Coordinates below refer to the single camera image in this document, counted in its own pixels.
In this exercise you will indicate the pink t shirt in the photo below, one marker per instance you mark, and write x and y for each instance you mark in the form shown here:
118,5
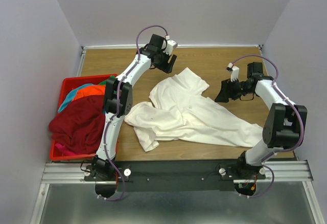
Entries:
64,150

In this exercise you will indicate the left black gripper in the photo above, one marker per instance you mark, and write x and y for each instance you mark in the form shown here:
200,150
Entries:
166,67

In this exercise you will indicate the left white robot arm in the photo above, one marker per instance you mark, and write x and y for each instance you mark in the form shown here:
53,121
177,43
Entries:
118,98

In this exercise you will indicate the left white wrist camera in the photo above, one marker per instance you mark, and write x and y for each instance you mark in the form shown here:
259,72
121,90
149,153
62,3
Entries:
170,46

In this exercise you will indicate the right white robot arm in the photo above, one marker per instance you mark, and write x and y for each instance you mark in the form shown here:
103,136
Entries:
284,127

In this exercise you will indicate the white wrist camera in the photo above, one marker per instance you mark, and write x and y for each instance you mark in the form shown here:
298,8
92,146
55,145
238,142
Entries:
234,72
170,46

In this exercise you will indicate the orange t shirt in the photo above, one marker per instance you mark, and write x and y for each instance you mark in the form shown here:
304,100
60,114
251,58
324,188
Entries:
92,90

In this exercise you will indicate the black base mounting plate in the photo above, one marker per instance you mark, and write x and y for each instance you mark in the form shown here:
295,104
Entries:
185,175

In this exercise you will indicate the aluminium frame rail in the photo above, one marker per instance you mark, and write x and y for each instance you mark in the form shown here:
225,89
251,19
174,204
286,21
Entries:
176,192

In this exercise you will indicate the green t shirt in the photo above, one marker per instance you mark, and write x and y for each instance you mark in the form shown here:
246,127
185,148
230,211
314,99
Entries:
111,80

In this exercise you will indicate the red plastic bin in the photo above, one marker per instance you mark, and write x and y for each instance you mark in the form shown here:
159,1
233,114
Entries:
69,84

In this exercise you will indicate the teal t shirt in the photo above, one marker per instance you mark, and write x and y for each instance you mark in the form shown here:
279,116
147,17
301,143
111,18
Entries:
68,99

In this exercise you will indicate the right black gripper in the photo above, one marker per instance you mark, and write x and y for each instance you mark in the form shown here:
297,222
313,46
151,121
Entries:
227,91

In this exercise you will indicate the dark red t shirt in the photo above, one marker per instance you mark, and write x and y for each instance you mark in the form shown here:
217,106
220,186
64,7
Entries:
80,125

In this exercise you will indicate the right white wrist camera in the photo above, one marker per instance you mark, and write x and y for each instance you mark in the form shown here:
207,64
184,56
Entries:
234,72

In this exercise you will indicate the white t shirt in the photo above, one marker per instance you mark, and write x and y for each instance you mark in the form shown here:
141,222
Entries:
177,110

